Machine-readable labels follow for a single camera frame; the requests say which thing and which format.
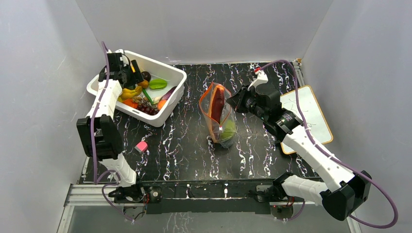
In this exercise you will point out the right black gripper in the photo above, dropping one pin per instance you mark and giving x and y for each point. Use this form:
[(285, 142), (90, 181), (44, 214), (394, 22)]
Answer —
[(243, 102)]

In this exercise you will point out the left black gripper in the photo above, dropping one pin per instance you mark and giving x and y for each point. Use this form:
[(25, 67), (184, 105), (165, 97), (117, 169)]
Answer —
[(137, 76)]

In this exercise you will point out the dark brown toy fruit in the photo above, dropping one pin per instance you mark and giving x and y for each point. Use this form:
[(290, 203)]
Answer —
[(146, 75)]

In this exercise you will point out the brown toy kiwi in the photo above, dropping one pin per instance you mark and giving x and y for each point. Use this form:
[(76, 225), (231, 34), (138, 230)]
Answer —
[(144, 84)]

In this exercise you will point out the green toy starfruit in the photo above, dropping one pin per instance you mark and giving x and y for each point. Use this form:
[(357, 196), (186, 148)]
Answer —
[(157, 84)]

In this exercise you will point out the green toy cabbage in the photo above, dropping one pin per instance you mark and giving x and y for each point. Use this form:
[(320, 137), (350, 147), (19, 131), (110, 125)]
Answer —
[(229, 131)]

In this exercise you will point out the clear orange-zip bag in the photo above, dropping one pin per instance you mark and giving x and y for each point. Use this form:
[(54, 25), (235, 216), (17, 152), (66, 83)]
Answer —
[(214, 128)]

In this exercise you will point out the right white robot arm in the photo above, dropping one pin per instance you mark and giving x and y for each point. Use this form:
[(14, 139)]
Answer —
[(341, 190)]

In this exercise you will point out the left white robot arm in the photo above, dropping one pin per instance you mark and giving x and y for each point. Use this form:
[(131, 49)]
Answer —
[(101, 140)]

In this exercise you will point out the orange toy tomato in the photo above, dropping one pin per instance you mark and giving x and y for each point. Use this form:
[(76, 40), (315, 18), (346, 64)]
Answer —
[(130, 103)]

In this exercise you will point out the dark red toy grapes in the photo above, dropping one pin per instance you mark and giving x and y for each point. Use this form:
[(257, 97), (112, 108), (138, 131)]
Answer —
[(144, 105)]

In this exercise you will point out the orange toy peach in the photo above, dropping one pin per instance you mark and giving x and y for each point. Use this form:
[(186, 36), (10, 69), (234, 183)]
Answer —
[(160, 104)]

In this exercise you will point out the purple toy eggplant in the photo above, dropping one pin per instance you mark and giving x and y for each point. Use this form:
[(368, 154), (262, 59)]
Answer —
[(165, 96)]

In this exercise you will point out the white plastic bin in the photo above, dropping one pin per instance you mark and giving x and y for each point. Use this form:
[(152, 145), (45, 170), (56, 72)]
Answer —
[(158, 70)]

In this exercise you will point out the pink eraser block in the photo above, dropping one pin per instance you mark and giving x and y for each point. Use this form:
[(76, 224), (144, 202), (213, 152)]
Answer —
[(141, 147)]

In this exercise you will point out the black marble table mat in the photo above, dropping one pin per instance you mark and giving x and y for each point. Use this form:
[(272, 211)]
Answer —
[(181, 149)]

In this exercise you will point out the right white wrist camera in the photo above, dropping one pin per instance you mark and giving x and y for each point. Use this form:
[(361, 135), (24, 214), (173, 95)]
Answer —
[(260, 78)]

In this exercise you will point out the small whiteboard wooden frame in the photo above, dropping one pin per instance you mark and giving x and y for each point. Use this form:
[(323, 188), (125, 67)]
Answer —
[(306, 106)]

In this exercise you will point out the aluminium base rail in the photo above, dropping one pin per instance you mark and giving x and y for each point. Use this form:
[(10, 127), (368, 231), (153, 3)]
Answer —
[(197, 207)]

